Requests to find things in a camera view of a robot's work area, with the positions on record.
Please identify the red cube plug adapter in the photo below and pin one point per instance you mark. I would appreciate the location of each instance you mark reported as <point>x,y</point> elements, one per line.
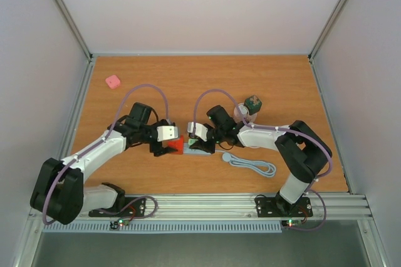
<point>177,145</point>

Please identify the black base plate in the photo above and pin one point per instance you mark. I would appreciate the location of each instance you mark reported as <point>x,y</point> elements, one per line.
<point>138,206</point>
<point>266,207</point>

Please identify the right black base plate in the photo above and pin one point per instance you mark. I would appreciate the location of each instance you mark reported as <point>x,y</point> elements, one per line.
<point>266,207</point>

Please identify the pink cube plug adapter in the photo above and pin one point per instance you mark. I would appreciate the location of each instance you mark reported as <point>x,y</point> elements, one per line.
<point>113,82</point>

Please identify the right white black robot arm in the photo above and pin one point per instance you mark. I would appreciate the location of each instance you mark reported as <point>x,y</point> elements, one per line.
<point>304,153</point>

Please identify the light blue power strip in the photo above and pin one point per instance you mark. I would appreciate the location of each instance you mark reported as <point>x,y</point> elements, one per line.
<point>188,151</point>

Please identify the left small circuit board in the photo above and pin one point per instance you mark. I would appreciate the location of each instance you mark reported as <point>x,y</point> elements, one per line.
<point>119,224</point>

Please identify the aluminium front rail frame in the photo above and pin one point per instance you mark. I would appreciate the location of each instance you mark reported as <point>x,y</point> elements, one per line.
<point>332,206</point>

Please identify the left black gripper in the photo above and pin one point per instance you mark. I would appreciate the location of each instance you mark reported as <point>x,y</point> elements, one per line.
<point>160,150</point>

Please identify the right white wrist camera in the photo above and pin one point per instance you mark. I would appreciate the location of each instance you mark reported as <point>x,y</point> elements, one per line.
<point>197,130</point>

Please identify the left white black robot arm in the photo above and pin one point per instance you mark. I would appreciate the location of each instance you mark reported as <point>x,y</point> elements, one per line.
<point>60,193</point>

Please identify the right small circuit board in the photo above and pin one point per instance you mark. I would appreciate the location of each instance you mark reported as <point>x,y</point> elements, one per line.
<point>291,223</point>

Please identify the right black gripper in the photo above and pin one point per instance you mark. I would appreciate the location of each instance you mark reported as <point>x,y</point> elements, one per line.
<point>201,145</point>

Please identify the small circuit board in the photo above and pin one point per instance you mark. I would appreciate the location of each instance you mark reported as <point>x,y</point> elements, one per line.
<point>119,224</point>
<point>291,223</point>

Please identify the dark green patterned cube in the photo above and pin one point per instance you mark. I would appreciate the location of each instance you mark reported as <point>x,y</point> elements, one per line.
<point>253,104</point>

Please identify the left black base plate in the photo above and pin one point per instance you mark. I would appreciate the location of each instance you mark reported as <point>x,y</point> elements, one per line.
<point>138,206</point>

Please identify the blue slotted cable duct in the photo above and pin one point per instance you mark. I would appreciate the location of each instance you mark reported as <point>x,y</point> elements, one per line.
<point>166,227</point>

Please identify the green small plug charger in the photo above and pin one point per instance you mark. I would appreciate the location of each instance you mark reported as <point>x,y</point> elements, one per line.
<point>191,141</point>

